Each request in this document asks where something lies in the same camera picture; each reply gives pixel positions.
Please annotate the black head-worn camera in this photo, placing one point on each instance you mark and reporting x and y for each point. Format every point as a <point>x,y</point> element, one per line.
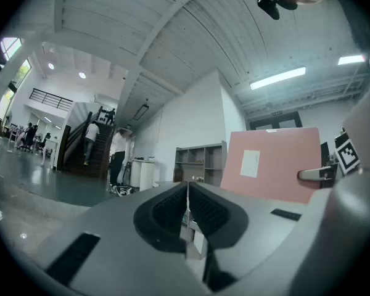
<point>269,6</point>

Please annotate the black balcony railing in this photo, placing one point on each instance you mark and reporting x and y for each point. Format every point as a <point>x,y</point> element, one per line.
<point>50,99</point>

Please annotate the white board with black dots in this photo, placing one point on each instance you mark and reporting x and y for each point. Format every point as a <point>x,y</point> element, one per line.
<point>104,116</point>

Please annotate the dark double door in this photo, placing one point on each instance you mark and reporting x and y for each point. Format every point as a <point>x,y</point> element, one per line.
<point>276,122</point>

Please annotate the white ribbed bar table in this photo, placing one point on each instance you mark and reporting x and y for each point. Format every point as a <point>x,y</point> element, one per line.
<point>142,174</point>

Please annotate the wooden cubby shelf unit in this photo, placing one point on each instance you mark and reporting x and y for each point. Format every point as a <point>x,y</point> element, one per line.
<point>214,157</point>

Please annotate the pink card sheet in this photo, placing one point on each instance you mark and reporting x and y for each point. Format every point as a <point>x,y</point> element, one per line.
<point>277,165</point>

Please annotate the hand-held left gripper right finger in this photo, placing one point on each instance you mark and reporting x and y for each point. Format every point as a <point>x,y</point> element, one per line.
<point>259,227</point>

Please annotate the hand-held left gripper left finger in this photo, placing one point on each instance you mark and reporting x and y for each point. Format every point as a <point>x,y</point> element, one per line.
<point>111,257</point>

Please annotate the grey wooden desk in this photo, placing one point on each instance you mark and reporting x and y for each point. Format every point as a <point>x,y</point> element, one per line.
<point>168,183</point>

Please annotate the dark wooden staircase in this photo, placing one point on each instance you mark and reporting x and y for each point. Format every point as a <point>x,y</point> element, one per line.
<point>95,162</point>

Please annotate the square ceiling light panel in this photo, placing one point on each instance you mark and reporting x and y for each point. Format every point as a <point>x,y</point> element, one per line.
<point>351,59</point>

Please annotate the long ceiling tube light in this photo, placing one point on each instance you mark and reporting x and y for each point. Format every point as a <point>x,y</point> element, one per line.
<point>277,78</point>

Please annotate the round ceiling light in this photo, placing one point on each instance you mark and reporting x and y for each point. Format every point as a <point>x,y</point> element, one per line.
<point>82,75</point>
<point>50,66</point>

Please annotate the black hanging frame lamp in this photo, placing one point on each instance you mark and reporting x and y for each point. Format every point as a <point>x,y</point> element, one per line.
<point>141,112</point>

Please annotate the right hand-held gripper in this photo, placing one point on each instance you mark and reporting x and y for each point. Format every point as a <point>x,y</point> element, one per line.
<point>347,156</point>

